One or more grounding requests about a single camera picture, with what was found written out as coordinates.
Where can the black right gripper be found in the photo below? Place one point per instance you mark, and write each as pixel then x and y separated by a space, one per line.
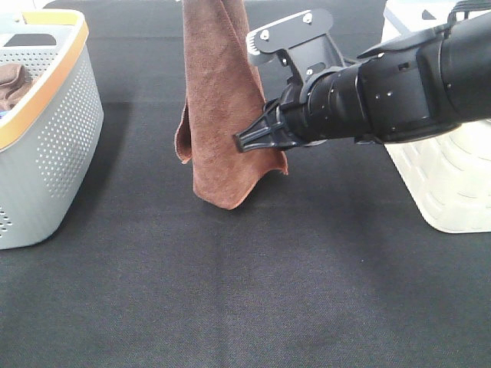
pixel 282 125

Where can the brown microfiber towel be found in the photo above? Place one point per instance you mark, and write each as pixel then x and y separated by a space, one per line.
pixel 223 96

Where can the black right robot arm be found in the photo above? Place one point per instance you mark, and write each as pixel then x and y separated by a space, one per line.
pixel 418 85

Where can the brown towel in basket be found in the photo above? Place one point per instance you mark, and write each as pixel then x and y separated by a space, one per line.
pixel 14 85

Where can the white woven-pattern storage basket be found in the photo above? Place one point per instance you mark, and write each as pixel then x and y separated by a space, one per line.
pixel 448 176

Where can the grey perforated laundry basket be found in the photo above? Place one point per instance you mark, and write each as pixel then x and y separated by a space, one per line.
pixel 49 137

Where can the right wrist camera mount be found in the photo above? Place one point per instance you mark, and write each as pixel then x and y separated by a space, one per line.
pixel 300 41

